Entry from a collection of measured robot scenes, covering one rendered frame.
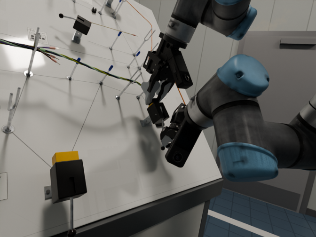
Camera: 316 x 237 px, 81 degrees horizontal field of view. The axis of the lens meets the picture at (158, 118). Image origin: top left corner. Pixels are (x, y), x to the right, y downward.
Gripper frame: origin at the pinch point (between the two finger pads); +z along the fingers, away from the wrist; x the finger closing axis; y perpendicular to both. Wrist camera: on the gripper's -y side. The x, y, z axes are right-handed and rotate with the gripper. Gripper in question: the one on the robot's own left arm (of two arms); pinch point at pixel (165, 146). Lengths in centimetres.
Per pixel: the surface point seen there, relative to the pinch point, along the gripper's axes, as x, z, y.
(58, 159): 21.2, -14.9, -18.3
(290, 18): -101, 38, 245
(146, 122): 8.5, 2.7, 6.2
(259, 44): -86, 70, 218
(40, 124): 31.1, -6.1, -11.8
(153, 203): -2.5, 1.5, -16.2
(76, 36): 41.7, -1.8, 20.4
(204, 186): -20.5, 9.2, -2.8
